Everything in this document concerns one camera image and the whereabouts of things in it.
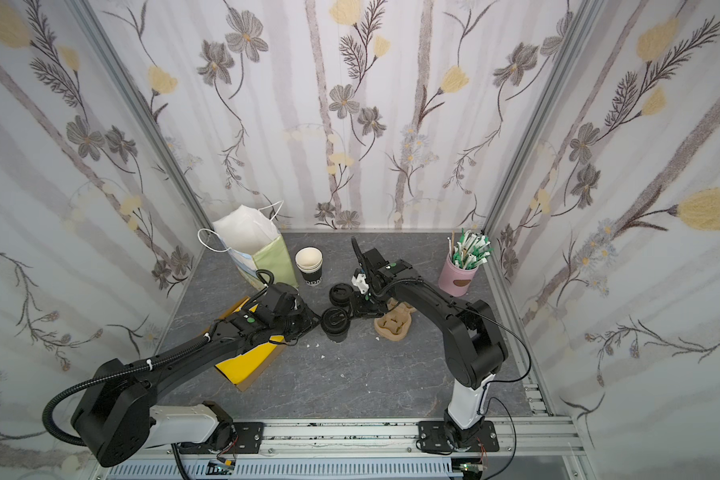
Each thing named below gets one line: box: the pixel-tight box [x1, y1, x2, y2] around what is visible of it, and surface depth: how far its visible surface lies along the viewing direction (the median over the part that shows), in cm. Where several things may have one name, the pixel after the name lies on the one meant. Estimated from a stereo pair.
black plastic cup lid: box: [321, 307, 349, 333], surface depth 84 cm
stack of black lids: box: [329, 282, 354, 307], surface depth 100 cm
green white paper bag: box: [198, 200, 299, 290], surface depth 92 cm
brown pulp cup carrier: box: [374, 298, 417, 342], surface depth 92 cm
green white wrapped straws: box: [448, 228, 495, 270], surface depth 92 cm
